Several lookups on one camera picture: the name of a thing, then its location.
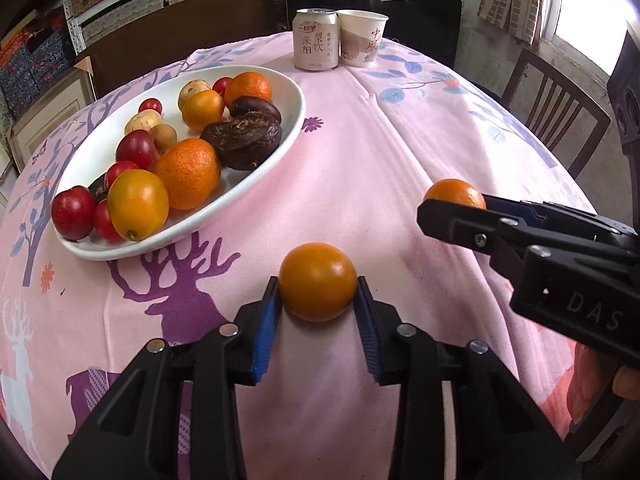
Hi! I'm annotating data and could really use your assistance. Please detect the white plate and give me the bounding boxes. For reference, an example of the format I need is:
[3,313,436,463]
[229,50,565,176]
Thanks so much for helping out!
[51,65,306,261]

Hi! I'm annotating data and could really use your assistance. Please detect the striped pepino melon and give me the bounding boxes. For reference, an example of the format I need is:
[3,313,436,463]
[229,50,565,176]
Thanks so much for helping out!
[178,79,209,110]

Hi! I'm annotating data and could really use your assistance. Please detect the dark purple fruit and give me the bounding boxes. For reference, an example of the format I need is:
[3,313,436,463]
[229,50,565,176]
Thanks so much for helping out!
[200,112,282,171]
[89,174,108,204]
[229,96,282,122]

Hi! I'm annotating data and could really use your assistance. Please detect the black monitor screen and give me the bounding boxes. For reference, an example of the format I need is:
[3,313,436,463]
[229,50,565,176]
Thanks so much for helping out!
[286,0,462,67]

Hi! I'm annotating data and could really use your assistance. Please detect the small red cherry tomato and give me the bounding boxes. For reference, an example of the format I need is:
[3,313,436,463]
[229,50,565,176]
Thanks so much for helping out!
[139,98,163,114]

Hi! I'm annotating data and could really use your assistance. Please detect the small tan longan fruit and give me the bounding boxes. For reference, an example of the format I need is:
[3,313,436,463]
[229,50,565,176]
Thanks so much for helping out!
[149,124,178,154]

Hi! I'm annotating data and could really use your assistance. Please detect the dark wooden chair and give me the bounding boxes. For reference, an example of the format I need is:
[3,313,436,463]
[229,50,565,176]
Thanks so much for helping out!
[499,49,611,179]

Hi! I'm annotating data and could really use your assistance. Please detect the paper cup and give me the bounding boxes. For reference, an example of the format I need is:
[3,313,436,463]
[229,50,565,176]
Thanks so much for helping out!
[337,10,388,67]

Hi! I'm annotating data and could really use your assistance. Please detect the dark wooden cabinet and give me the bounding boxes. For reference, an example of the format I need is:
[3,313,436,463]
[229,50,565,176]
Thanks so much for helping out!
[77,0,286,96]

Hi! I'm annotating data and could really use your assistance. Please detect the pink deer tablecloth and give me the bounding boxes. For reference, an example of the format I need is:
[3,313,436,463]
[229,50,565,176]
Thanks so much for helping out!
[1,32,590,472]

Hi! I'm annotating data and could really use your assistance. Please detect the large orange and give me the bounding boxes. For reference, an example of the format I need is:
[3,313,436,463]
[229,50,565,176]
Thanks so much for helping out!
[153,138,221,211]

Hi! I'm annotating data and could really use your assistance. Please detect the pink drink can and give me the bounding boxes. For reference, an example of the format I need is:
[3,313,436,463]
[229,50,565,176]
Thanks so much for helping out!
[292,9,340,72]

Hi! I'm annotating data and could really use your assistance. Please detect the orange round fruit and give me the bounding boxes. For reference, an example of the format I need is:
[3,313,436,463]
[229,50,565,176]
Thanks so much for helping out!
[278,243,358,323]
[423,179,486,209]

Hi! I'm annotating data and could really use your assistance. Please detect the yellow orange tomato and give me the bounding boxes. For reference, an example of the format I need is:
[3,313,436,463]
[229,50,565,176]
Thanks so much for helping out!
[107,169,169,242]

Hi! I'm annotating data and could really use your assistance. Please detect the person right hand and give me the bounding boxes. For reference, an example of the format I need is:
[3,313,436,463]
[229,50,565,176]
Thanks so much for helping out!
[566,344,640,424]

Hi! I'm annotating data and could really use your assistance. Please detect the framed picture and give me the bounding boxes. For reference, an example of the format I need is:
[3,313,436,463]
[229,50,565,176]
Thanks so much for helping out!
[8,56,96,172]

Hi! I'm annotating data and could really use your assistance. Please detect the small orange mandarin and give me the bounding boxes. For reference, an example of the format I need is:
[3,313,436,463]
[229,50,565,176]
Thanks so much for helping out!
[224,72,272,107]

